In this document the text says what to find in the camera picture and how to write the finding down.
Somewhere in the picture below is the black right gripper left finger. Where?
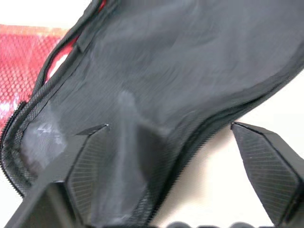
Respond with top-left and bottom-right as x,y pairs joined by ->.
5,123 -> 115,228

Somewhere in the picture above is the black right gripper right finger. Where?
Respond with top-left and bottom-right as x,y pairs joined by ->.
230,121 -> 304,228

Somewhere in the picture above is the black and red paddle case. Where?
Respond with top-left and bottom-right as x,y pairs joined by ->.
0,0 -> 304,228

